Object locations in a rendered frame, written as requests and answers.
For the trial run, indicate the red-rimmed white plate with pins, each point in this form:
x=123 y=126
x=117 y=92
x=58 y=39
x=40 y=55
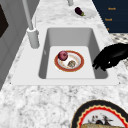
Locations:
x=69 y=61

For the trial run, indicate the white cylinder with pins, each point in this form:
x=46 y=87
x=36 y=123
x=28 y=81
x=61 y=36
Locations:
x=70 y=2

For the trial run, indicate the purple eggplant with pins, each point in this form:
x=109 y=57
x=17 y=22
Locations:
x=79 y=11

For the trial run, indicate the white sink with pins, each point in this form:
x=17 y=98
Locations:
x=70 y=40

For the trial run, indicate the black-rimmed patterned plate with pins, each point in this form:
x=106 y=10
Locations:
x=96 y=113

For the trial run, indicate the red apple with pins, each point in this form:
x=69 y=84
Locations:
x=62 y=55

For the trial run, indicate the brown bread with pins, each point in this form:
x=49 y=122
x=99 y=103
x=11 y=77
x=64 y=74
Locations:
x=100 y=125

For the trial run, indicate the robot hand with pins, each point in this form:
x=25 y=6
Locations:
x=114 y=56

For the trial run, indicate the white tap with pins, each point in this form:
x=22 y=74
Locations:
x=33 y=35

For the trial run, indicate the small beige round food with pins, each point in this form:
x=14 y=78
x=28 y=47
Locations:
x=71 y=63

